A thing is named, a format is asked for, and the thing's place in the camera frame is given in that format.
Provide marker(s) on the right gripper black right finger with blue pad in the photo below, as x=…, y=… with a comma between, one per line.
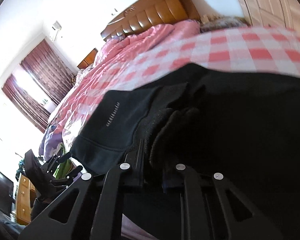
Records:
x=211, y=207

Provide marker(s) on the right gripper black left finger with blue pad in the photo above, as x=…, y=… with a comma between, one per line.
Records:
x=92, y=206

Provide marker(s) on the black pants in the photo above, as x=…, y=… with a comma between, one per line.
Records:
x=243, y=125

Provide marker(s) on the wooden drawer cabinet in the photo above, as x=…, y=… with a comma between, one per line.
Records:
x=26, y=194

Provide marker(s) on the dark red curtain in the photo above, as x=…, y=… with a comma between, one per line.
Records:
x=40, y=80

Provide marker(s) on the far wooden nightstand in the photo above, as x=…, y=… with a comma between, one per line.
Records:
x=88, y=60

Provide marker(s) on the pink quilt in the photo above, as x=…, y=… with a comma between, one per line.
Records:
x=90, y=82

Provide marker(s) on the pink checkered bed sheet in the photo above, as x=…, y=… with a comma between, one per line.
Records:
x=256, y=49

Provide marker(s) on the nightstand with floral cloth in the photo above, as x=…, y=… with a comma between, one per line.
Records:
x=216, y=22

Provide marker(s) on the brown leather headboard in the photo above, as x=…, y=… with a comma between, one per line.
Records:
x=144, y=14

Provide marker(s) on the light wood wardrobe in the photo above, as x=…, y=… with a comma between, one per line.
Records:
x=272, y=13

